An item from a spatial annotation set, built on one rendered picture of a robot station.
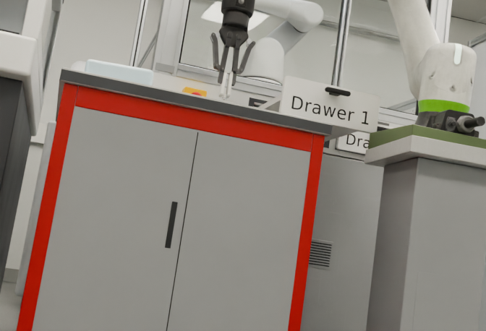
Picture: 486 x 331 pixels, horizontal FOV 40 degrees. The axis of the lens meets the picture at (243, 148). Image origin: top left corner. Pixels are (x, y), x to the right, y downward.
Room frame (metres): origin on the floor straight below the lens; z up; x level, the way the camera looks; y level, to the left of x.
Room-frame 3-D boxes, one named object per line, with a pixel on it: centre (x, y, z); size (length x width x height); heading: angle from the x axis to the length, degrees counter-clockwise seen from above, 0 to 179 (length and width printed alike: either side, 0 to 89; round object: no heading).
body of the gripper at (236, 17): (1.80, 0.07, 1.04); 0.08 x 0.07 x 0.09; 101
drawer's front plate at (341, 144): (2.21, -0.44, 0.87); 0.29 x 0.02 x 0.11; 105
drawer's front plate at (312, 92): (1.82, -0.22, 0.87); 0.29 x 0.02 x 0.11; 105
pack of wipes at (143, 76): (1.48, 0.30, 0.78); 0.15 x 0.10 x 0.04; 97
